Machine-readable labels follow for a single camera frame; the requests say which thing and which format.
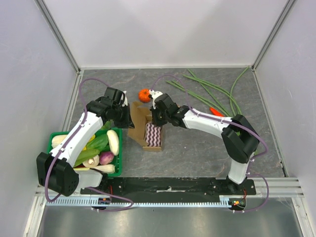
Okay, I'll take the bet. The brown cardboard express box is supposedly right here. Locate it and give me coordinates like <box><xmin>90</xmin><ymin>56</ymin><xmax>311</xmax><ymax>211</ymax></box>
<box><xmin>128</xmin><ymin>101</ymin><xmax>163</xmax><ymax>152</ymax></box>

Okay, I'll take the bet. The purple white wavy cloth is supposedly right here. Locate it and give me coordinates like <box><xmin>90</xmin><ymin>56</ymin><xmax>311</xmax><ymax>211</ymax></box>
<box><xmin>144</xmin><ymin>122</ymin><xmax>162</xmax><ymax>147</ymax></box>

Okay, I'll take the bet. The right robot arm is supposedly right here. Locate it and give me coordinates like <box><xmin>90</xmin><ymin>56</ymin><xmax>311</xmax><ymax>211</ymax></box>
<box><xmin>149</xmin><ymin>90</ymin><xmax>259</xmax><ymax>195</ymax></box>

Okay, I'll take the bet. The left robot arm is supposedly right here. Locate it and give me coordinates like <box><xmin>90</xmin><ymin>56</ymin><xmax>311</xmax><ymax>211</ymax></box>
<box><xmin>36</xmin><ymin>87</ymin><xmax>134</xmax><ymax>197</ymax></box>

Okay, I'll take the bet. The white eggplant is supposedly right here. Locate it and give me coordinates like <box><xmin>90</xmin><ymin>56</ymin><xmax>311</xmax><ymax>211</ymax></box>
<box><xmin>107</xmin><ymin>130</ymin><xmax>119</xmax><ymax>156</ymax></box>

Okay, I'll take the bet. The small orange pumpkin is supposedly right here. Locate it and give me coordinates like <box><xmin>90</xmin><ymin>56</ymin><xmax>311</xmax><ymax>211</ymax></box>
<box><xmin>138</xmin><ymin>88</ymin><xmax>151</xmax><ymax>103</ymax></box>

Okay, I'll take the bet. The green leafy vegetable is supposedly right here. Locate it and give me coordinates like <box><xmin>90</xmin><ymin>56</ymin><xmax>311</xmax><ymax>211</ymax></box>
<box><xmin>74</xmin><ymin>121</ymin><xmax>112</xmax><ymax>167</ymax></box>

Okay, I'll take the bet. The purple onion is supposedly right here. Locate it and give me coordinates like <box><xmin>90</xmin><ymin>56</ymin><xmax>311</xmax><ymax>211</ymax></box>
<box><xmin>99</xmin><ymin>151</ymin><xmax>115</xmax><ymax>165</ymax></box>

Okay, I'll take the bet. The bunch of long green beans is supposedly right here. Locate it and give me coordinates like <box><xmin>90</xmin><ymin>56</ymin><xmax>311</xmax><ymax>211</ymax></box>
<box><xmin>165</xmin><ymin>66</ymin><xmax>262</xmax><ymax>156</ymax></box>

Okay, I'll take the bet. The green plastic basket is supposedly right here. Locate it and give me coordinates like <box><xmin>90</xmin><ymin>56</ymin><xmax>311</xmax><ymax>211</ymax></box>
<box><xmin>46</xmin><ymin>128</ymin><xmax>123</xmax><ymax>178</ymax></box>

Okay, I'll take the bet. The orange carrot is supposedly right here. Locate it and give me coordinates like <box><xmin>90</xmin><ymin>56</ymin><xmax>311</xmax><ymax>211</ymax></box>
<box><xmin>209</xmin><ymin>107</ymin><xmax>224</xmax><ymax>117</ymax></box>

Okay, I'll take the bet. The white mushroom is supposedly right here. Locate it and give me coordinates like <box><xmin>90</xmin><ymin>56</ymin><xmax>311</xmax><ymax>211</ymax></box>
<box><xmin>82</xmin><ymin>155</ymin><xmax>99</xmax><ymax>168</ymax></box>

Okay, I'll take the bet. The white corn cob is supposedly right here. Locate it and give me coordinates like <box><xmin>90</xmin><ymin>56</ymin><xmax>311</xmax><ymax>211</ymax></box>
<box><xmin>51</xmin><ymin>134</ymin><xmax>67</xmax><ymax>149</ymax></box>

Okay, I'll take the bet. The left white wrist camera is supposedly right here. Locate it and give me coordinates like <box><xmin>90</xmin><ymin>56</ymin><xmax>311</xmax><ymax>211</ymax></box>
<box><xmin>120</xmin><ymin>91</ymin><xmax>128</xmax><ymax>107</ymax></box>

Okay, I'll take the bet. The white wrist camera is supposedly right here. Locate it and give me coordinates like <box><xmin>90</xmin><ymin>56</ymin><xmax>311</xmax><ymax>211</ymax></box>
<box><xmin>120</xmin><ymin>91</ymin><xmax>128</xmax><ymax>107</ymax></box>
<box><xmin>149</xmin><ymin>89</ymin><xmax>163</xmax><ymax>110</ymax></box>

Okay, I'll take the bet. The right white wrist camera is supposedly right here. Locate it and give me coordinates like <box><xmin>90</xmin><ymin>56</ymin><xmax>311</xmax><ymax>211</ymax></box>
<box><xmin>149</xmin><ymin>89</ymin><xmax>163</xmax><ymax>110</ymax></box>

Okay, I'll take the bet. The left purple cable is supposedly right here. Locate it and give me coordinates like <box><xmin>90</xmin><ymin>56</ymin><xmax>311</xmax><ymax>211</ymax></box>
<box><xmin>45</xmin><ymin>78</ymin><xmax>134</xmax><ymax>213</ymax></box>

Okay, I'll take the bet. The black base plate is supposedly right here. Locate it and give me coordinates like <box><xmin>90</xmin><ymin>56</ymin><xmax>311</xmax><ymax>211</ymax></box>
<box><xmin>80</xmin><ymin>176</ymin><xmax>256</xmax><ymax>198</ymax></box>

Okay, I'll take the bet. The grey slotted cable duct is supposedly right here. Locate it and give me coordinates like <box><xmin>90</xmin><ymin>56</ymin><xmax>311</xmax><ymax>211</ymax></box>
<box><xmin>46</xmin><ymin>196</ymin><xmax>232</xmax><ymax>208</ymax></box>

